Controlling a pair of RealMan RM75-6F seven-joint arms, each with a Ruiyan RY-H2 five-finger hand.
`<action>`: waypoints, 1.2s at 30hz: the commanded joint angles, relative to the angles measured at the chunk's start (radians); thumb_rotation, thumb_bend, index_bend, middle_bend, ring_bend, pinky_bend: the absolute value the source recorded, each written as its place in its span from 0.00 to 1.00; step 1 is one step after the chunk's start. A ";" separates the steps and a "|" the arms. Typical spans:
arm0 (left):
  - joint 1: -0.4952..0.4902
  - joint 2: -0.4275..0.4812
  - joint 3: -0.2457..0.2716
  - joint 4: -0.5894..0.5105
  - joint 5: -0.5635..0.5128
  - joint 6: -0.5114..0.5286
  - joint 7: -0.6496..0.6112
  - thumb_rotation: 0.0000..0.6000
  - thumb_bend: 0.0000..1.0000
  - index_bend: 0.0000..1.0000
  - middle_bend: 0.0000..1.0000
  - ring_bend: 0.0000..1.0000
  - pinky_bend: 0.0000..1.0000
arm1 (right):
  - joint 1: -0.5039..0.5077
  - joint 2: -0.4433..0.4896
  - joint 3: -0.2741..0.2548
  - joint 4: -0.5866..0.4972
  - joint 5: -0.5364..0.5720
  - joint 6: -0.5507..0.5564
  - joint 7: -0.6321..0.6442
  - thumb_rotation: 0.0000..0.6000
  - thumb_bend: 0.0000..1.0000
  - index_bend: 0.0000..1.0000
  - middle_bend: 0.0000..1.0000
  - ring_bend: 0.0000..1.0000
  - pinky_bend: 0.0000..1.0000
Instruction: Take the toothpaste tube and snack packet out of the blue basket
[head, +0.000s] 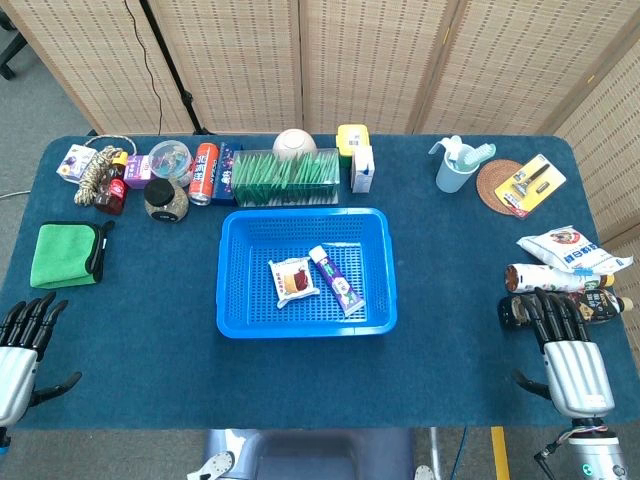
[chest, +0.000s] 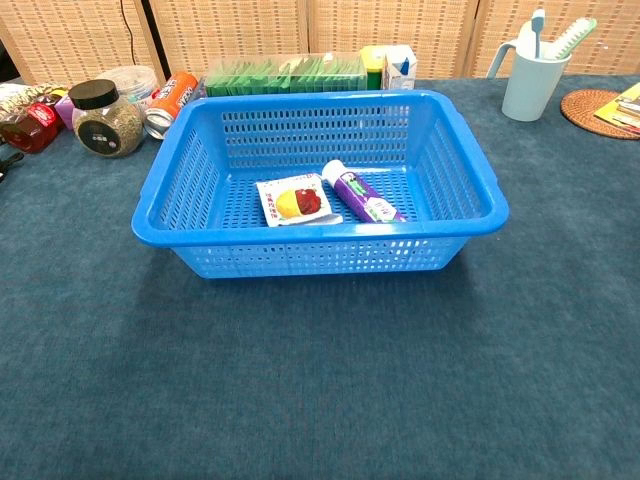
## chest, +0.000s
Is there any clear box of green packets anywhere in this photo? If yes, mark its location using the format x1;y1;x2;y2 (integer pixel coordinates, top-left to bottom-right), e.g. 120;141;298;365
202;51;369;99

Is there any bamboo folding screen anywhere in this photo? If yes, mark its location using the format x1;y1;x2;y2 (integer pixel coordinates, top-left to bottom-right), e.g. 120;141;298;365
0;0;640;89

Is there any light blue handled cup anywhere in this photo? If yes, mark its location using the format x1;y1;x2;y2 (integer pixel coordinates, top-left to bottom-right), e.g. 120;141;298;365
485;24;573;122

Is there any purple toothpaste tube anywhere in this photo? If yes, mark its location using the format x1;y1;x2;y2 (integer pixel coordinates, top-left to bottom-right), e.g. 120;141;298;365
321;159;407;224

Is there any round rattan coaster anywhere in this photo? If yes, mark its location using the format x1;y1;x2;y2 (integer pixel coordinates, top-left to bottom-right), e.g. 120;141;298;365
560;88;640;141

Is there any white milk carton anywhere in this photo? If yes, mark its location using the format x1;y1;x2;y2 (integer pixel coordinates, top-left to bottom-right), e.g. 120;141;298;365
382;43;419;91

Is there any white snack packet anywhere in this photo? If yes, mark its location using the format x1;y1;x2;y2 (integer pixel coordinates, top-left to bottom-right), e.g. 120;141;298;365
255;172;344;228

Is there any thin black hanging cable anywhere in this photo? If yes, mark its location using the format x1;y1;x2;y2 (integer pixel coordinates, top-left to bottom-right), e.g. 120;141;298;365
122;0;140;69

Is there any clear round clip container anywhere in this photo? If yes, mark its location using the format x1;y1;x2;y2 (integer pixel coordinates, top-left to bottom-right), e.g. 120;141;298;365
97;65;160;109

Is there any blue plastic perforated basket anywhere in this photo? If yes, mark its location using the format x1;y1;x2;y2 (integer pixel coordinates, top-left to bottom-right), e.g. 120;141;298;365
130;89;510;280

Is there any orange drink can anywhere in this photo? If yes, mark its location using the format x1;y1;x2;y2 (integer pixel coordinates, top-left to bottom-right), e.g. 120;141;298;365
143;71;200;141

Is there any glass jar with black lid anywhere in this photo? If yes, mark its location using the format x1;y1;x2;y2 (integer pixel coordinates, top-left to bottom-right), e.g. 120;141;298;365
68;78;145;159

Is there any black tripod stand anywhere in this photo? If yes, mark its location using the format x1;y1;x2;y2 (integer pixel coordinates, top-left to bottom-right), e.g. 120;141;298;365
134;0;169;86

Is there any small purple box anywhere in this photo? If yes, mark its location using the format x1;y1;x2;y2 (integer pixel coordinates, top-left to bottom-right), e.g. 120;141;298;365
53;93;77;130

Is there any green white brush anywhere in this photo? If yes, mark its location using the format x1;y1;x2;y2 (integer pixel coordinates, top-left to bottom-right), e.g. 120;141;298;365
542;17;599;61

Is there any white blue toothbrush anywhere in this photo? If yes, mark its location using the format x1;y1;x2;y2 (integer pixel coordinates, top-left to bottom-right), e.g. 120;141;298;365
519;8;547;59

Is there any yellow razor blister pack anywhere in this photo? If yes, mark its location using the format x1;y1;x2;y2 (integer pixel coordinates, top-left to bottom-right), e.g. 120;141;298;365
593;82;640;136

